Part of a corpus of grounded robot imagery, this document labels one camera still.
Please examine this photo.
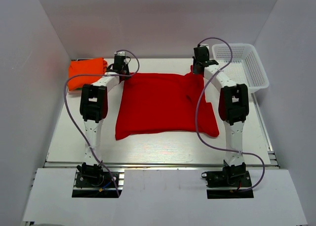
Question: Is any red t shirt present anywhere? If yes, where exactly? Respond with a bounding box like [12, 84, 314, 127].
[115, 71, 220, 140]

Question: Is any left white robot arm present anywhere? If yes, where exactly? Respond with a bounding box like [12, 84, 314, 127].
[79, 51, 130, 165]

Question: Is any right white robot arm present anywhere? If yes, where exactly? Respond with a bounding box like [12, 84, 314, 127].
[193, 45, 249, 167]

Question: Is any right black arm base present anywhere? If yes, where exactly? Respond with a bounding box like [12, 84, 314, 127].
[201, 163, 254, 199]

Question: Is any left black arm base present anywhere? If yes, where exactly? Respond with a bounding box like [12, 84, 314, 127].
[72, 163, 123, 198]

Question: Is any orange folded t shirt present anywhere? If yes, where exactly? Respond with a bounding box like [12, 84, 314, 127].
[68, 57, 108, 91]

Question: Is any white plastic mesh basket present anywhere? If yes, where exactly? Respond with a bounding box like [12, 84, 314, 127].
[212, 43, 269, 93]

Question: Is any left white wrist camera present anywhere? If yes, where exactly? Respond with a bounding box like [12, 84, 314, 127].
[115, 51, 126, 56]

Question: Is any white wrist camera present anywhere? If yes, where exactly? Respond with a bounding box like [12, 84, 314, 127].
[115, 51, 126, 56]
[198, 44, 209, 49]

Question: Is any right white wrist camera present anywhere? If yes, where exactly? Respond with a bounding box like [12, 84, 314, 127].
[198, 44, 209, 49]

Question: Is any aluminium table edge rail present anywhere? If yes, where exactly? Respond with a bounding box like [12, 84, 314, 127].
[44, 162, 279, 169]

